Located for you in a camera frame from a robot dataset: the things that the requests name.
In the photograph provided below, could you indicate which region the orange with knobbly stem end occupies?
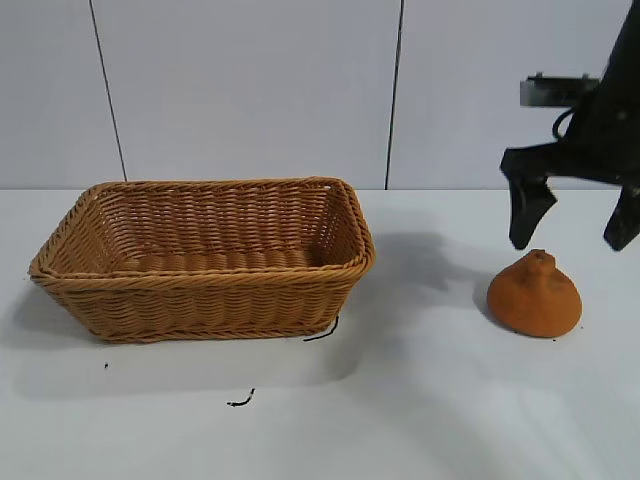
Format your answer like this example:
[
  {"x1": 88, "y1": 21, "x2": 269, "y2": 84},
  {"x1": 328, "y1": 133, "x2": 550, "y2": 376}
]
[{"x1": 486, "y1": 248, "x2": 584, "y2": 338}]

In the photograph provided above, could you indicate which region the grey metal wall bracket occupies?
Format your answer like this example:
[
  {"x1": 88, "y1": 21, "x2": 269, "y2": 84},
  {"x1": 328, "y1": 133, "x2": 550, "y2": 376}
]
[{"x1": 519, "y1": 72, "x2": 602, "y2": 108}]

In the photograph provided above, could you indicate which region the black looped cable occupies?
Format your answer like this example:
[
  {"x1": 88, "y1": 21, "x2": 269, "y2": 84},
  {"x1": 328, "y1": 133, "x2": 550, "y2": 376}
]
[{"x1": 551, "y1": 106, "x2": 581, "y2": 143}]

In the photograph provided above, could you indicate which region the long black wire scrap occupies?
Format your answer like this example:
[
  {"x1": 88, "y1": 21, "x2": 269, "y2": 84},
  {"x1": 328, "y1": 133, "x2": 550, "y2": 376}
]
[{"x1": 303, "y1": 314, "x2": 341, "y2": 344}]

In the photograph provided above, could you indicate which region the short curved black wire scrap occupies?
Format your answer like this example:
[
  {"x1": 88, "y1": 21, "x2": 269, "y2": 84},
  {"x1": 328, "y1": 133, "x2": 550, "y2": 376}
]
[{"x1": 226, "y1": 387, "x2": 257, "y2": 407}]

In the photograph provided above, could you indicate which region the brown woven wicker basket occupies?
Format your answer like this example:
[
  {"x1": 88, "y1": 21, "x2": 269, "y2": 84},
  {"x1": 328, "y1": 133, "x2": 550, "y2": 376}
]
[{"x1": 28, "y1": 175, "x2": 377, "y2": 344}]

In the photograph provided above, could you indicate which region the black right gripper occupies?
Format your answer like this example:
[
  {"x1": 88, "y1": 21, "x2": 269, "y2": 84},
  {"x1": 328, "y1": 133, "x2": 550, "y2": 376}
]
[{"x1": 500, "y1": 94, "x2": 640, "y2": 252}]

